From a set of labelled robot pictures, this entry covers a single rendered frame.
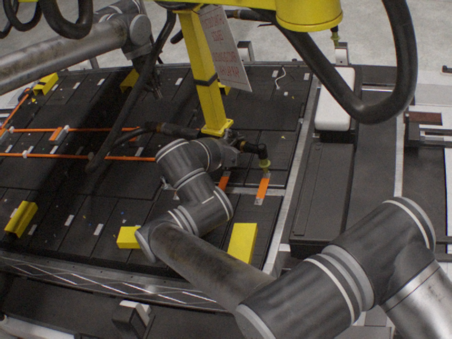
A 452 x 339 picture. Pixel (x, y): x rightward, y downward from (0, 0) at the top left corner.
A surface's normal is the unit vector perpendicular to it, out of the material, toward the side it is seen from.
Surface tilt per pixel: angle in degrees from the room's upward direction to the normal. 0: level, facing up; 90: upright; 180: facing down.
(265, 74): 0
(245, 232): 0
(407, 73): 95
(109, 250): 0
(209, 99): 90
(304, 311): 29
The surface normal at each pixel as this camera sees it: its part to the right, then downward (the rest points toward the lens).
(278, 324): 0.06, -0.46
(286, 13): -0.68, 0.57
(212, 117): -0.50, 0.64
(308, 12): -0.11, 0.67
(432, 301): -0.17, -0.31
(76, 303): -0.18, -0.74
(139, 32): 0.86, 0.20
